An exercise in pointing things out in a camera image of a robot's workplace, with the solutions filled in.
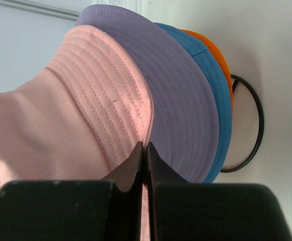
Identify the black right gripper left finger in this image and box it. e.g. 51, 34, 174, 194
0, 143, 143, 240

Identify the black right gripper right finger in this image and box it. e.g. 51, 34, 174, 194
145, 144, 292, 240

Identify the lilac bucket hat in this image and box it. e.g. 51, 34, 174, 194
77, 5, 209, 182

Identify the pink bucket hat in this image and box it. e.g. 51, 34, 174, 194
0, 25, 154, 240

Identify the blue bucket hat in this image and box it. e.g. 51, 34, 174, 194
158, 24, 233, 183

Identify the orange bucket hat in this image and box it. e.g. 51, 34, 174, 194
179, 29, 234, 107

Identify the white perforated plastic basket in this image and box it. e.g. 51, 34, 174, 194
114, 0, 151, 14

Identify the black wire hat stand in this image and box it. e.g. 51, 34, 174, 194
220, 74, 265, 173

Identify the aluminium frame post right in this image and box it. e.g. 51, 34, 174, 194
0, 0, 79, 21

